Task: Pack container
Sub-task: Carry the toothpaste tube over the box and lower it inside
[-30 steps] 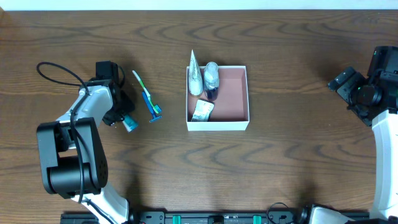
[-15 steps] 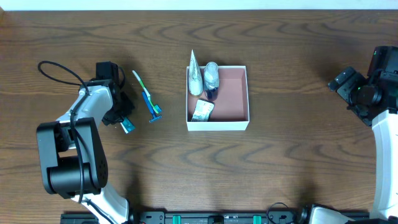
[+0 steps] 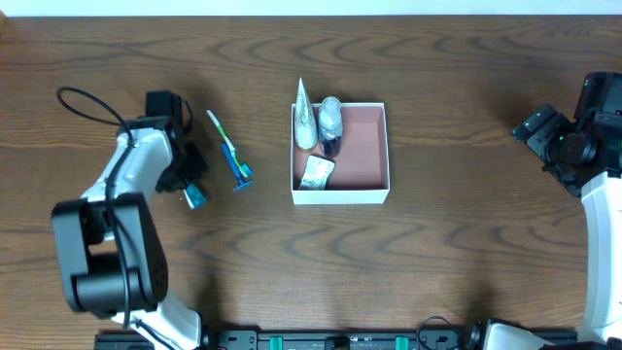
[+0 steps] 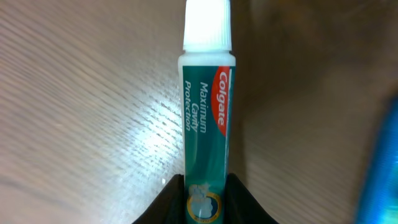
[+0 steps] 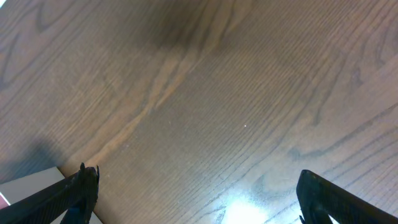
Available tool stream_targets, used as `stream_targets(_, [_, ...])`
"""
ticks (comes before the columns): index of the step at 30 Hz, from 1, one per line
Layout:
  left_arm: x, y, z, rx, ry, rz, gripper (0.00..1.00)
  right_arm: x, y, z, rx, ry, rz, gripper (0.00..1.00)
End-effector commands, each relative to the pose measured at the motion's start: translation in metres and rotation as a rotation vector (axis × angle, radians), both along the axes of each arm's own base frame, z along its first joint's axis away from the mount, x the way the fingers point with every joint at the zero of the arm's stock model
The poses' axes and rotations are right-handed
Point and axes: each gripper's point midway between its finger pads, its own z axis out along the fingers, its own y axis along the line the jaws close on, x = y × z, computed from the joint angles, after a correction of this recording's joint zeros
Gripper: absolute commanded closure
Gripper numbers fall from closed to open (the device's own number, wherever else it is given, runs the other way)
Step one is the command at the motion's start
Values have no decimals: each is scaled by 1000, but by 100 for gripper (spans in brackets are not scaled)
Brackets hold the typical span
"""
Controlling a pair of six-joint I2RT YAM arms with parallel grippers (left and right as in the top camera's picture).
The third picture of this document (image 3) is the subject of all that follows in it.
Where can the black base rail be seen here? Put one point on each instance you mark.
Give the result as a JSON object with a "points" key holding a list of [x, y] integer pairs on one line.
{"points": [[434, 336]]}

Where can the green white toothbrush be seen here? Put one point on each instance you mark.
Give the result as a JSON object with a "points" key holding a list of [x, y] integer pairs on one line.
{"points": [[244, 169]]}

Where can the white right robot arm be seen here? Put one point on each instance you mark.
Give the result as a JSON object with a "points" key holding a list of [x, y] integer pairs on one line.
{"points": [[599, 190]]}

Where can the green white toothpaste tube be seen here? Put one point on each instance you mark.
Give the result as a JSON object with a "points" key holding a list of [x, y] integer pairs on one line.
{"points": [[194, 196]]}

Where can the green soap bar package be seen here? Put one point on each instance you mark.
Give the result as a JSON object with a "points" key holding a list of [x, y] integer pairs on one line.
{"points": [[316, 174]]}

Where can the blue disposable razor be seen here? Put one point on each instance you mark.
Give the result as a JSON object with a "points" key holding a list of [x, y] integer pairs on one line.
{"points": [[242, 181]]}

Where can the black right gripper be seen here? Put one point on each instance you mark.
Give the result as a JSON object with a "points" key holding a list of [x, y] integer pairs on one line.
{"points": [[542, 141]]}

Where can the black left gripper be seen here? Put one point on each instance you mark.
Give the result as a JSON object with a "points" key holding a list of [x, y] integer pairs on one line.
{"points": [[192, 162]]}

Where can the white patterned cream tube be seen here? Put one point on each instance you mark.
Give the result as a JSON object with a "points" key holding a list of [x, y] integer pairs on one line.
{"points": [[305, 127]]}

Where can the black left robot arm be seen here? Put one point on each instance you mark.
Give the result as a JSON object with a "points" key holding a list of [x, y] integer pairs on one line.
{"points": [[111, 260]]}

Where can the clear bottle with blue liquid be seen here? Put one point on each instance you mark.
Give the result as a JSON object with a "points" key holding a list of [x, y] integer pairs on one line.
{"points": [[330, 126]]}

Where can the white box with pink interior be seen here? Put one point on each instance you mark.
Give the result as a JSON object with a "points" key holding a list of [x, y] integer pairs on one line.
{"points": [[362, 168]]}

